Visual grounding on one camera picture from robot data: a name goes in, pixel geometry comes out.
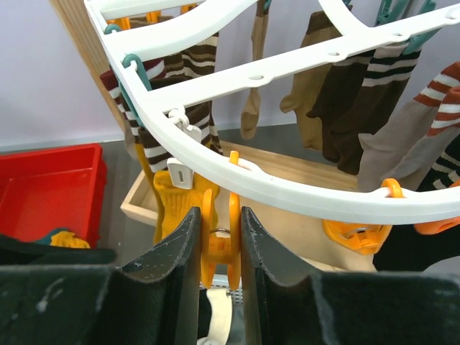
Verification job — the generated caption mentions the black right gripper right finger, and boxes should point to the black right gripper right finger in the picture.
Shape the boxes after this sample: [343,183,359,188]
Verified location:
[241,206,329,344]

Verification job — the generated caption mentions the black sock on hanger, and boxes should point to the black sock on hanger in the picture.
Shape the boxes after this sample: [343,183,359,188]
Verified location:
[373,153,459,272]

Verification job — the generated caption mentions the dark brown sock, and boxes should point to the dark brown sock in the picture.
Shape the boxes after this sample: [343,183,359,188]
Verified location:
[307,43,421,175]

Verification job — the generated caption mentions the red plastic tray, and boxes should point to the red plastic tray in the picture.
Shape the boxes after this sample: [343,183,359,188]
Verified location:
[1,144,107,247]

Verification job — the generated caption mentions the wooden drying rack frame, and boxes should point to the wooden drying rack frame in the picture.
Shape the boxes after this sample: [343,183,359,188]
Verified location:
[51,1,374,272]

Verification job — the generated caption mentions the white round clip hanger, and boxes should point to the white round clip hanger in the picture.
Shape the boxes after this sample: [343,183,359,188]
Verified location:
[84,1,459,225]

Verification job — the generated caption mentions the mustard yellow sock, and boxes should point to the mustard yellow sock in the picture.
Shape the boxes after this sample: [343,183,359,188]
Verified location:
[136,140,220,243]

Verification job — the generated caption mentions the tan beige sock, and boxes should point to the tan beige sock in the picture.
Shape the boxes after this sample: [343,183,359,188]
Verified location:
[239,0,270,140]

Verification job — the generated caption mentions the white clothes peg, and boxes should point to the white clothes peg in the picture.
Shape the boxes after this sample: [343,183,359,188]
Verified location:
[167,157,194,190]

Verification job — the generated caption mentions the brown white striped sock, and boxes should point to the brown white striped sock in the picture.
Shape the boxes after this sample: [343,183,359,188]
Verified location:
[99,34,224,173]

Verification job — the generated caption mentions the teal sock with print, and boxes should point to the teal sock with print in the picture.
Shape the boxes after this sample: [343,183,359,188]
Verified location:
[34,228,75,247]

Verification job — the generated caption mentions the orange clothes peg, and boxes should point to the orange clothes peg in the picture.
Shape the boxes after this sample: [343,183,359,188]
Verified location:
[321,178,413,256]
[199,150,259,291]

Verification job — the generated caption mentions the black garment with beige band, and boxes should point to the black garment with beige band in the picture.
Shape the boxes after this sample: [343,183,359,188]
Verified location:
[197,288,247,344]

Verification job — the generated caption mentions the grey sock red stripes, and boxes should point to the grey sock red stripes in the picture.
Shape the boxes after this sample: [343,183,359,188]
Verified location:
[357,61,459,192]

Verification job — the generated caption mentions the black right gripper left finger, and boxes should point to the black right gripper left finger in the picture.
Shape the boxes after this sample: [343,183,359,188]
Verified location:
[87,207,201,344]

